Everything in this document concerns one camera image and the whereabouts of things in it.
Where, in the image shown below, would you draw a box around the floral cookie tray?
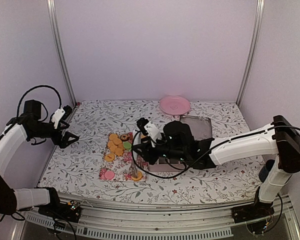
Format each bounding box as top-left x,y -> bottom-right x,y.
99,132 -> 148,182

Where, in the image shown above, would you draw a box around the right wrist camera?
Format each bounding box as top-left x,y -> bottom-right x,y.
136,117 -> 166,147

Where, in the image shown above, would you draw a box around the front aluminium rail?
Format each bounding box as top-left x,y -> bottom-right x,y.
11,195 -> 300,240

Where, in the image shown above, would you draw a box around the green sandwich cookie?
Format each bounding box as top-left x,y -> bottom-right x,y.
122,141 -> 132,150

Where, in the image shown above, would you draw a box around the compartment tin box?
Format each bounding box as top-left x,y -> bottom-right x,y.
148,157 -> 187,173

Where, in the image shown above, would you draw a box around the left aluminium post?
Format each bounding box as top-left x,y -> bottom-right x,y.
46,0 -> 77,106

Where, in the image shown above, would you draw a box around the pink round cookie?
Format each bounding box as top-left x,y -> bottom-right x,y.
103,170 -> 115,180

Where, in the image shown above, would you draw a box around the round cream sandwich cookie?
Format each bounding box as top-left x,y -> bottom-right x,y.
131,171 -> 143,182

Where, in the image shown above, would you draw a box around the floral tablecloth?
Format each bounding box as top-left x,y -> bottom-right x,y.
38,100 -> 265,205

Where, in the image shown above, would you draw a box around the pink plate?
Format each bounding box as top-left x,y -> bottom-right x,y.
159,96 -> 191,116

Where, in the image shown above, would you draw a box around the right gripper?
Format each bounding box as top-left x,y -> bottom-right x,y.
130,134 -> 187,167

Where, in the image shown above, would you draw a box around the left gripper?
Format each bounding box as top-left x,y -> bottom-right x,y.
30,121 -> 79,148

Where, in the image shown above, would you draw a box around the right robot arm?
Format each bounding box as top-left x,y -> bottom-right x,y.
131,115 -> 300,218

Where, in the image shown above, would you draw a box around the right aluminium post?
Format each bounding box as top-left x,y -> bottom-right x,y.
236,0 -> 265,107

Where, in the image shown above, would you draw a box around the dark blue cup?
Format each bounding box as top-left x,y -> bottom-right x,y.
258,159 -> 275,183

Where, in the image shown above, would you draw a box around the metal tin lid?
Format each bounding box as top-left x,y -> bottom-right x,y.
179,115 -> 213,141

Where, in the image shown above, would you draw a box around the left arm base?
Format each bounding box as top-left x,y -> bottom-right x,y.
38,187 -> 82,223

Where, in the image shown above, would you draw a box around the metal tongs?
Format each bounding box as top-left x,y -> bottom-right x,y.
128,130 -> 139,177

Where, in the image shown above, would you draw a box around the aluminium post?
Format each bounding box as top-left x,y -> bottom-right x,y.
46,0 -> 77,106
236,0 -> 265,107

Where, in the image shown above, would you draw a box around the chocolate sprinkle donut cookie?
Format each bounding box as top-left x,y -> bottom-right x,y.
120,133 -> 130,142

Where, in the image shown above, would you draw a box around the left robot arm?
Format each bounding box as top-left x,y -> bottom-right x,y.
0,98 -> 79,217

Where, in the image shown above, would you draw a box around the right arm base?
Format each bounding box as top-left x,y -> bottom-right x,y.
231,199 -> 275,223

